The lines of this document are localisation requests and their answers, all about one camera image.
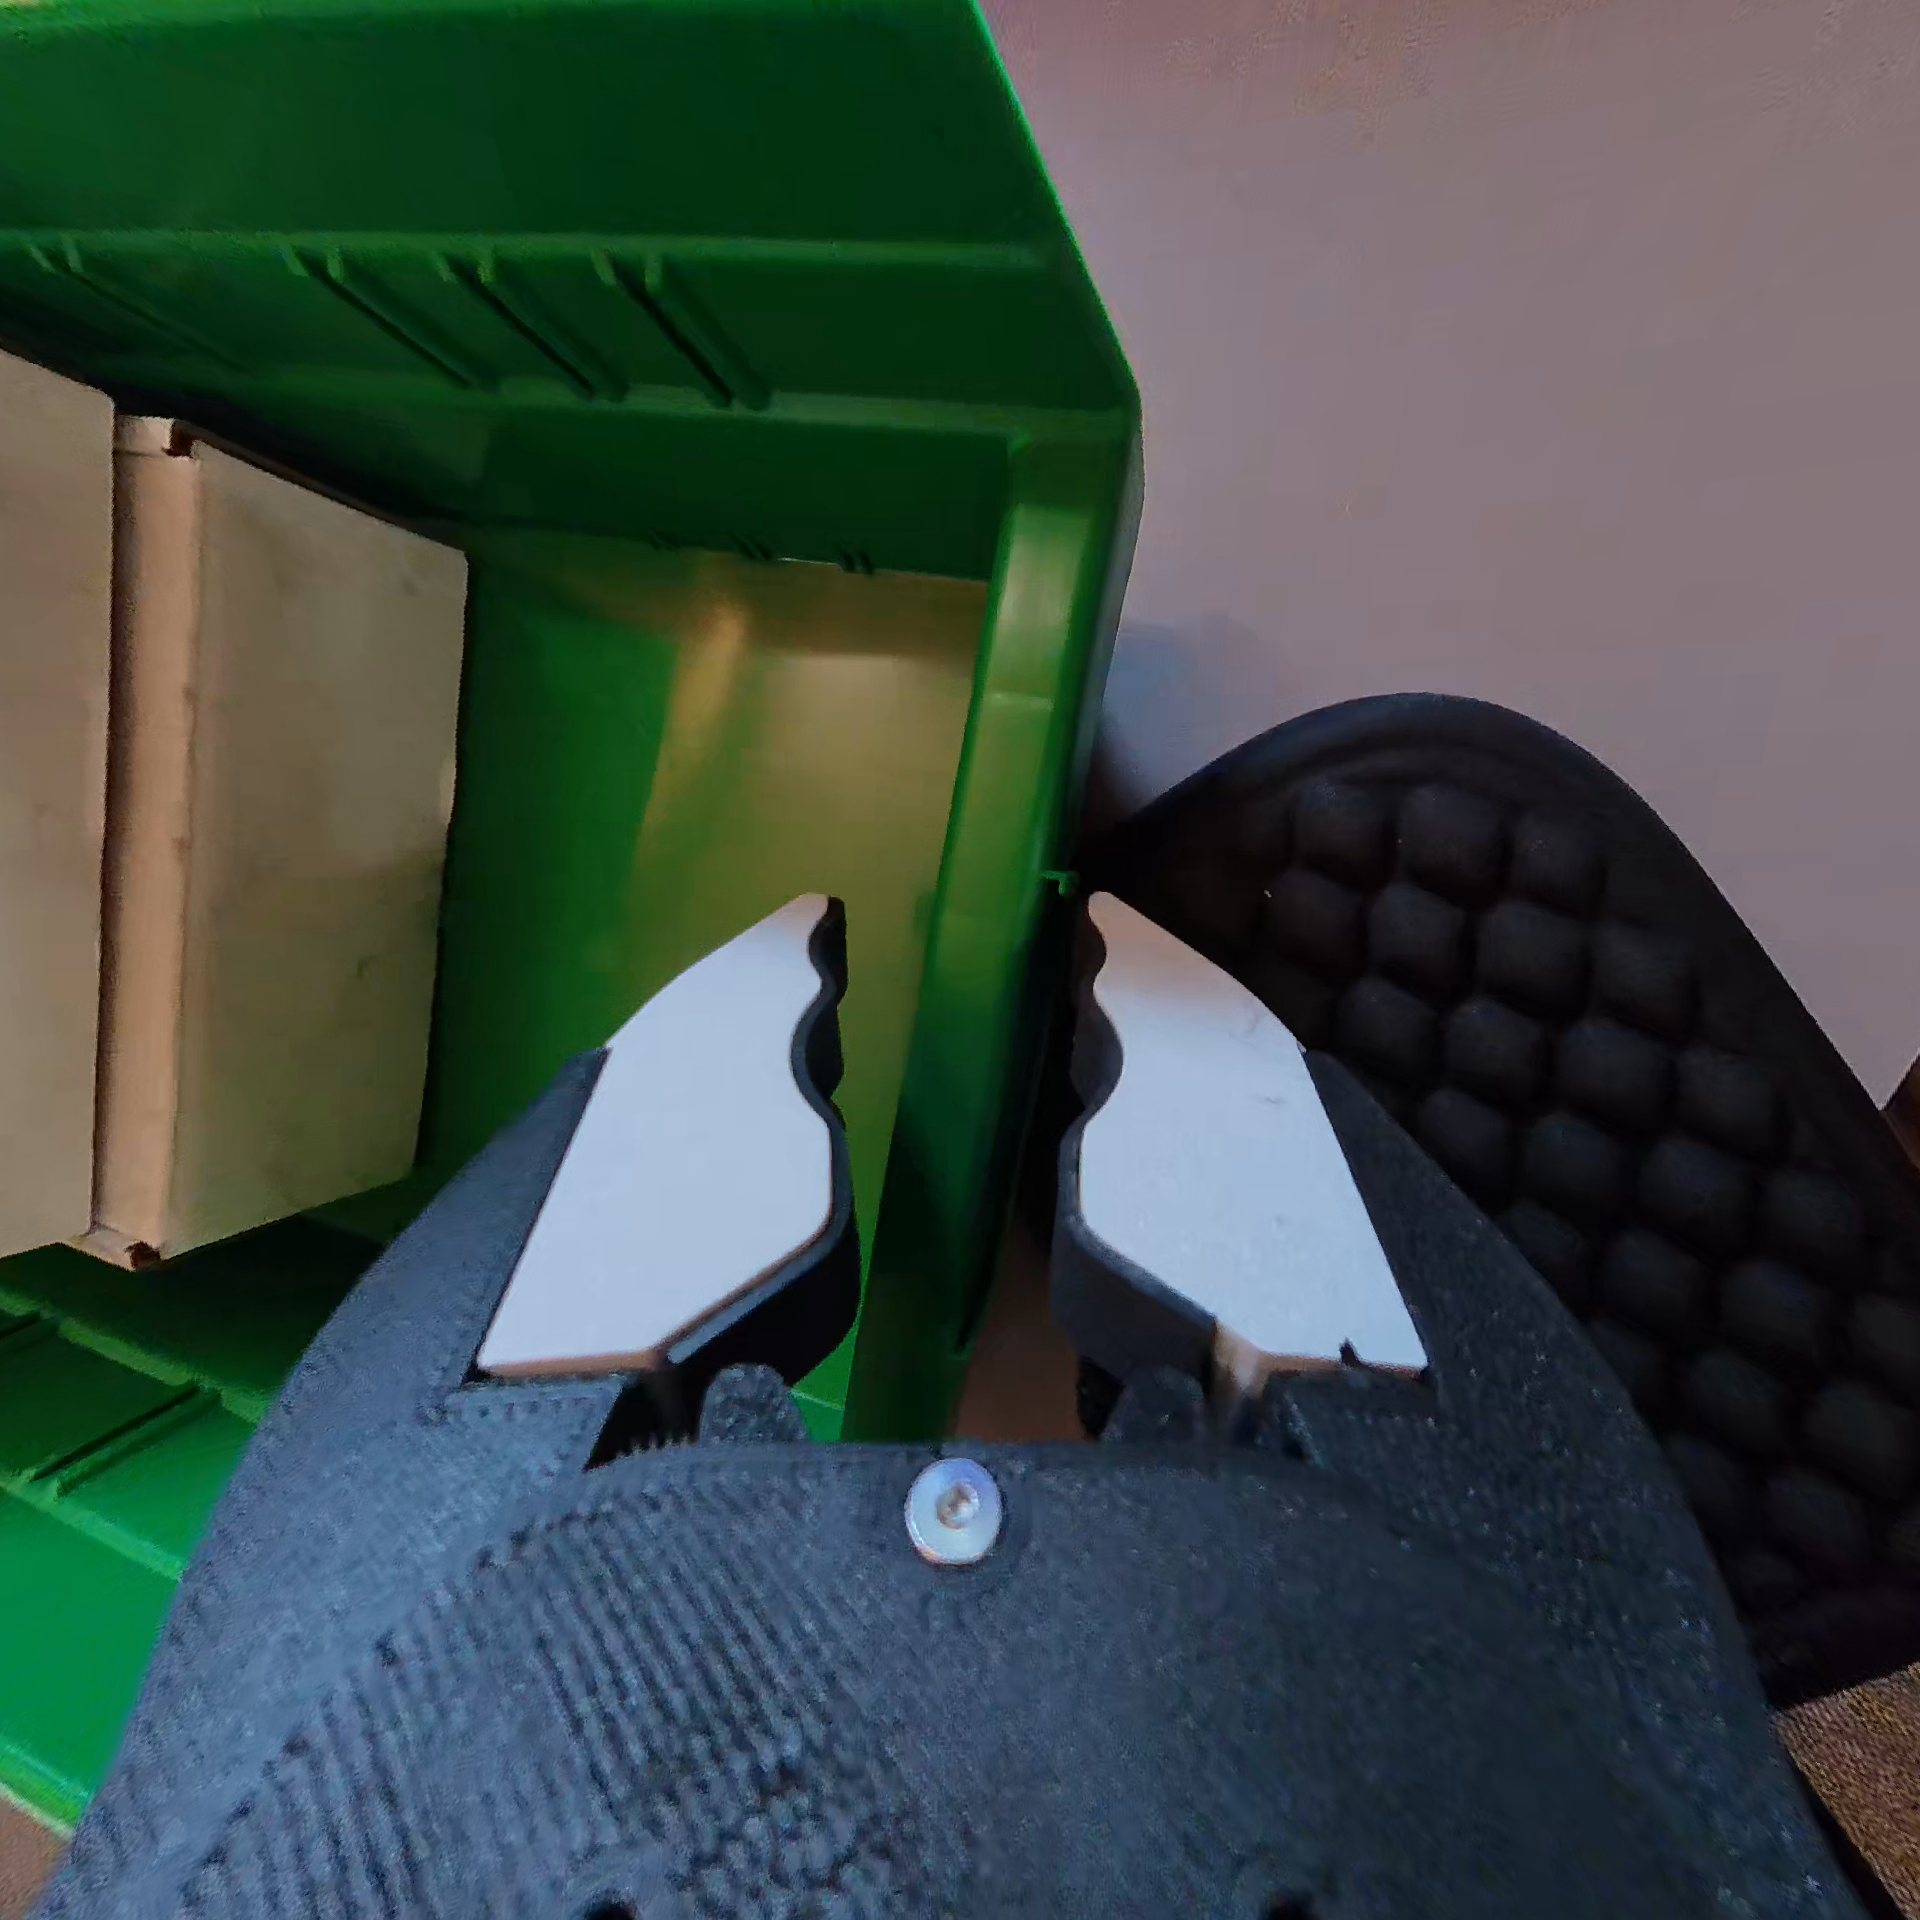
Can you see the closed white box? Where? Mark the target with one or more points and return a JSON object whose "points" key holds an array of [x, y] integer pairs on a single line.
{"points": [[54, 810]]}

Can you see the green plastic bin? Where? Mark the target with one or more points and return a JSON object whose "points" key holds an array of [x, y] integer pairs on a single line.
{"points": [[750, 224]]}

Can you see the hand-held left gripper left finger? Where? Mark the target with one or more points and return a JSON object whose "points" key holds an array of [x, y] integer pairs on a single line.
{"points": [[676, 1171]]}

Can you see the black honeycomb wrist rest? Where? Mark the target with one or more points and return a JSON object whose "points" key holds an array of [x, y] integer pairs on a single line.
{"points": [[1575, 1079]]}

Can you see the white cardboard box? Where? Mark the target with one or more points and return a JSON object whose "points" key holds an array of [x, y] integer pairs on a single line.
{"points": [[300, 840]]}

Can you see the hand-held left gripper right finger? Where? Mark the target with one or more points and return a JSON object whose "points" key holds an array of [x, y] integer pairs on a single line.
{"points": [[1214, 1171]]}

